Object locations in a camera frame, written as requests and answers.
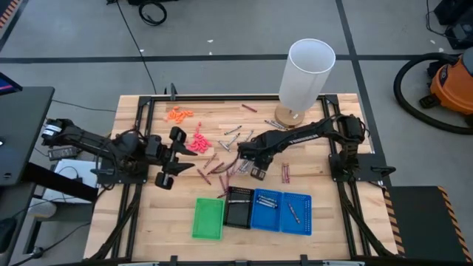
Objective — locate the black metal table frame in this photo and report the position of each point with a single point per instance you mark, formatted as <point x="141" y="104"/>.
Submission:
<point x="236" y="98"/>

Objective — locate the black platform hazard stripes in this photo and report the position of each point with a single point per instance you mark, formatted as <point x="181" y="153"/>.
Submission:
<point x="425" y="221"/>

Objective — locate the pile of crayons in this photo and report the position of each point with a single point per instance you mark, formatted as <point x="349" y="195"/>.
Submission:
<point x="241" y="168"/>

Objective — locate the black equipment case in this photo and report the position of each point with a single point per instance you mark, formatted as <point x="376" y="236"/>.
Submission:
<point x="460" y="33"/>

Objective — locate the green plastic basket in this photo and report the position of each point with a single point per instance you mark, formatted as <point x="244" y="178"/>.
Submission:
<point x="207" y="221"/>

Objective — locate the orange small pieces pile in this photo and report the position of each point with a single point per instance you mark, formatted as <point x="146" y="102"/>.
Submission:
<point x="179" y="115"/>

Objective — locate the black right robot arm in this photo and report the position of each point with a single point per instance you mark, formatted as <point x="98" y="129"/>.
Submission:
<point x="295" y="138"/>

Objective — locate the orange shop vacuum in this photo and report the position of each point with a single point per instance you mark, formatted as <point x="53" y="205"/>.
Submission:
<point x="452" y="86"/>
<point x="397" y="88"/>

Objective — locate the blue plastic basket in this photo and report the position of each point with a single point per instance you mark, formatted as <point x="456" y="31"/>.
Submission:
<point x="305" y="225"/>
<point x="266" y="219"/>

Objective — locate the black side desk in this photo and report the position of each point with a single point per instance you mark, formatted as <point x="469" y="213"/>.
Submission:
<point x="26" y="129"/>

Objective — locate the black plastic basket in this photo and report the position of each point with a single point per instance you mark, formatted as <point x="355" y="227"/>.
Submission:
<point x="238" y="218"/>

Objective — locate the black power adapter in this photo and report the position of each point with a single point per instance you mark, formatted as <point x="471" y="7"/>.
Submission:
<point x="63" y="152"/>

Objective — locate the grey crayon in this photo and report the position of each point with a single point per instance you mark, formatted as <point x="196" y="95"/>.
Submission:
<point x="265" y="204"/>
<point x="233" y="139"/>
<point x="281" y="126"/>
<point x="233" y="130"/>
<point x="224" y="145"/>
<point x="272" y="123"/>
<point x="249" y="135"/>
<point x="267" y="198"/>
<point x="268" y="202"/>

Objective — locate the pink small pieces pile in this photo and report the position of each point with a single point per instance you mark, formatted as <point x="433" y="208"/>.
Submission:
<point x="199" y="144"/>

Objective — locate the white crayon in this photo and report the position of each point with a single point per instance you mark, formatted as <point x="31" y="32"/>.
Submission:
<point x="248" y="170"/>
<point x="239" y="201"/>

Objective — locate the computer monitor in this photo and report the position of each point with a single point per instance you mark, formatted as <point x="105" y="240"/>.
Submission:
<point x="7" y="86"/>

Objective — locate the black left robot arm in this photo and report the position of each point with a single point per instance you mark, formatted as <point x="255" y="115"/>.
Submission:
<point x="92" y="142"/>

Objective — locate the white box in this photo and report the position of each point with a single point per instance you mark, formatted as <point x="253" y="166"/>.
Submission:
<point x="74" y="168"/>

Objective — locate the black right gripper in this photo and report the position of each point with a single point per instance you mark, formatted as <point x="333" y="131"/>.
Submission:
<point x="256" y="153"/>

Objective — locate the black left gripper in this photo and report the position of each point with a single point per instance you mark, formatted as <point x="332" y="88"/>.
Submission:
<point x="159" y="149"/>

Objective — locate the maroon crayon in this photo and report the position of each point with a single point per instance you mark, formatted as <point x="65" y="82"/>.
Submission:
<point x="222" y="183"/>
<point x="222" y="194"/>
<point x="227" y="179"/>
<point x="204" y="177"/>
<point x="249" y="108"/>
<point x="216" y="168"/>

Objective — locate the cluster of white crayons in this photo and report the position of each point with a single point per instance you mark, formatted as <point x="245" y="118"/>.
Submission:
<point x="245" y="169"/>

